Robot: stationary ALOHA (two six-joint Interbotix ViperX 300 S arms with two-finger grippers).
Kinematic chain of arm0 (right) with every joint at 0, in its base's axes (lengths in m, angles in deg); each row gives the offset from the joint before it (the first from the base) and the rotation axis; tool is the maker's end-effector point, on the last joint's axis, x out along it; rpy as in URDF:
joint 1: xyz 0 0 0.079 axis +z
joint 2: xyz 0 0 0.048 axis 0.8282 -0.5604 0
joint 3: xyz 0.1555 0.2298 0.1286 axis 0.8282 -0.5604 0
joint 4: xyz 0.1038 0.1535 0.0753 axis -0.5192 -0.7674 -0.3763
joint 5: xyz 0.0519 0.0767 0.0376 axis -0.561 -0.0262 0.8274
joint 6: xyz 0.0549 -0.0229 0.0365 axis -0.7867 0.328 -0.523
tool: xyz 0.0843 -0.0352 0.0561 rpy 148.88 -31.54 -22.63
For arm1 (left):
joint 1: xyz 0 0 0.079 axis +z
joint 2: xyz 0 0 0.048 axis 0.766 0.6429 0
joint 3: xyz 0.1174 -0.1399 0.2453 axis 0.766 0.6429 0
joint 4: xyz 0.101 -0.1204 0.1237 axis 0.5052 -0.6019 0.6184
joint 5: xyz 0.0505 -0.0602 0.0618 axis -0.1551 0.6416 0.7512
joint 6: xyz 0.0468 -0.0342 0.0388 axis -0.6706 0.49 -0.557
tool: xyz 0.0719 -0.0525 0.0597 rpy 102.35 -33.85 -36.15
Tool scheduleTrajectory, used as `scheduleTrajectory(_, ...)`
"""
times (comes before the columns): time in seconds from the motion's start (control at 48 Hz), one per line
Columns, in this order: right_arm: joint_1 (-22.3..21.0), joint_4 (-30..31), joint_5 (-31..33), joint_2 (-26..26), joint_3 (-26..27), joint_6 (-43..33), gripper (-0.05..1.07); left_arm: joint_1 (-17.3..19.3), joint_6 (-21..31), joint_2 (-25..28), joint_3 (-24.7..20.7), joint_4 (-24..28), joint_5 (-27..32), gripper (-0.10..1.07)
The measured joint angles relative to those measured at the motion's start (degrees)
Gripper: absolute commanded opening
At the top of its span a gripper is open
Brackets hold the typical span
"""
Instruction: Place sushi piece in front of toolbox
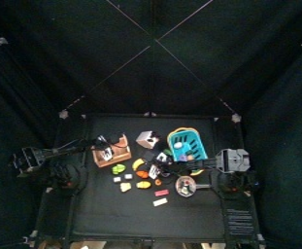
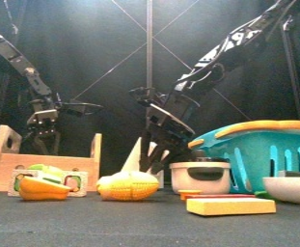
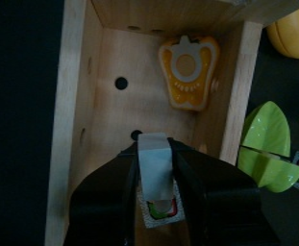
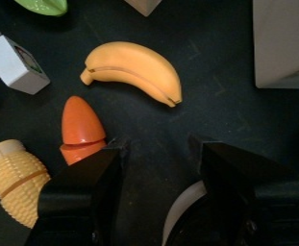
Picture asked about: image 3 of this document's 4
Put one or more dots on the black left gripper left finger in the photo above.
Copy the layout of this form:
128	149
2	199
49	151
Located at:
100	198

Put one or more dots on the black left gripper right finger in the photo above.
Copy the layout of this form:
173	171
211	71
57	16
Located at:
224	198

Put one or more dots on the wooden toolbox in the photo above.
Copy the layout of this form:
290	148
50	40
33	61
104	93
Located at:
125	105

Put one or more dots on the green toy leaf vegetable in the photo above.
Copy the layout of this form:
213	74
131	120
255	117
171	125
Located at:
268	150

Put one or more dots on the yellow toy pepper half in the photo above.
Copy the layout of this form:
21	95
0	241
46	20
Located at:
188	72

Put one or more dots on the yellow toy banana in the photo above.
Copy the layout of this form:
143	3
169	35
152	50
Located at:
292	35

